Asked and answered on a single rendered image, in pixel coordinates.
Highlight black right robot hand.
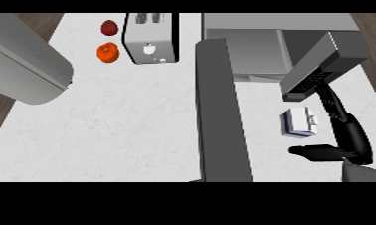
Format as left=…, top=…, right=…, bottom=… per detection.
left=287, top=82, right=374, bottom=166

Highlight white blue milk carton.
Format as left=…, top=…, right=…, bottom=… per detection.
left=278, top=106, right=319, bottom=139

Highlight dark grey microwave door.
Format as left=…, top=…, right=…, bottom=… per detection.
left=193, top=37, right=253, bottom=183

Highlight grey microwave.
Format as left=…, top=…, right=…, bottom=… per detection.
left=200, top=13, right=372, bottom=103

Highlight white toaster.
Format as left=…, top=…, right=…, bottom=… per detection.
left=120, top=13, right=181, bottom=66

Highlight orange bell pepper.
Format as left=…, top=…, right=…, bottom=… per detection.
left=95, top=41, right=122, bottom=65

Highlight red tomato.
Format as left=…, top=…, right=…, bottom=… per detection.
left=100, top=19, right=120, bottom=37

